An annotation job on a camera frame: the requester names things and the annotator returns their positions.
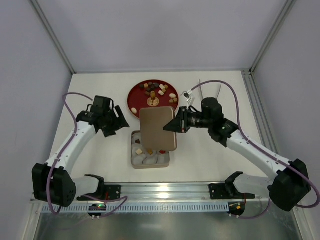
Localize purple cable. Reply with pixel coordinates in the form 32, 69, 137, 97
187, 79, 320, 220
46, 92, 129, 218

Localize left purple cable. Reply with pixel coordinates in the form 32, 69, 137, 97
46, 92, 129, 218

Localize aluminium rail right side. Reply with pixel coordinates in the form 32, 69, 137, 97
241, 69, 279, 154

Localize gold tin lid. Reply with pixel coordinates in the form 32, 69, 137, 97
139, 106, 178, 152

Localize aluminium frame post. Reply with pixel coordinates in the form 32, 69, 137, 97
28, 0, 76, 75
249, 0, 297, 74

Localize metal tongs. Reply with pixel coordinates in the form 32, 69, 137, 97
198, 83, 222, 100

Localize round mount black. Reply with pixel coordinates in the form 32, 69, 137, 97
88, 203, 107, 220
227, 202, 246, 218

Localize tan barrel chocolate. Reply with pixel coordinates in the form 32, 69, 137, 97
150, 91, 156, 100

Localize aluminium rail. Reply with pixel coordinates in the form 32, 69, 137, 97
241, 69, 279, 154
29, 180, 304, 205

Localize white paper cup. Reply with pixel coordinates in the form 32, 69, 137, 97
131, 144, 145, 156
156, 152, 170, 165
142, 155, 158, 165
131, 132, 142, 144
131, 154, 146, 166

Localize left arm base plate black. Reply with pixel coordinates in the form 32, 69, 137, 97
87, 184, 122, 201

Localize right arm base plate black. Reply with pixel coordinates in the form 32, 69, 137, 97
208, 183, 256, 200

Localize white paper cup bottom left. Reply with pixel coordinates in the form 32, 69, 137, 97
131, 154, 146, 166

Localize perforated cable duct strip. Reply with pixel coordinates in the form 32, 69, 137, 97
41, 202, 230, 213

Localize aluminium rail front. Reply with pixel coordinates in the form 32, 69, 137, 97
29, 180, 304, 205

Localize aluminium frame post right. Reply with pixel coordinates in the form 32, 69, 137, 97
249, 0, 297, 74

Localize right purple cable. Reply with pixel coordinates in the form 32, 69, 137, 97
187, 79, 320, 220

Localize white paper cup middle left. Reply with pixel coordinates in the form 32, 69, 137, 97
131, 144, 145, 156

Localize white paper cup bottom right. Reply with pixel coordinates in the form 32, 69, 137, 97
156, 152, 170, 165

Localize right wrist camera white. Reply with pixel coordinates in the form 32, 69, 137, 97
181, 89, 195, 108

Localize gold square tin box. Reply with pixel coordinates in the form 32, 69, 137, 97
130, 131, 170, 170

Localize white paper cup bottom middle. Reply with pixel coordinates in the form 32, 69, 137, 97
142, 155, 158, 165

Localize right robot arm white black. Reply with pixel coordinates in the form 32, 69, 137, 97
163, 97, 311, 212

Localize white square chocolate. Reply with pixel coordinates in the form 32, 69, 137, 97
136, 149, 143, 155

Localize round red tray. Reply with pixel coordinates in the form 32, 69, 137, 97
127, 79, 179, 119

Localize right round mount black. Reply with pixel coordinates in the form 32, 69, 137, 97
227, 202, 246, 218

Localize left round mount black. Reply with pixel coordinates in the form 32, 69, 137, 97
88, 203, 107, 220

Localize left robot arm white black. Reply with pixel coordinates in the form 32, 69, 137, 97
31, 95, 129, 215

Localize aluminium frame post left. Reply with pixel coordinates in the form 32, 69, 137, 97
28, 0, 76, 75

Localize white paper cup top left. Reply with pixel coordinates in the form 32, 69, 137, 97
131, 132, 142, 144

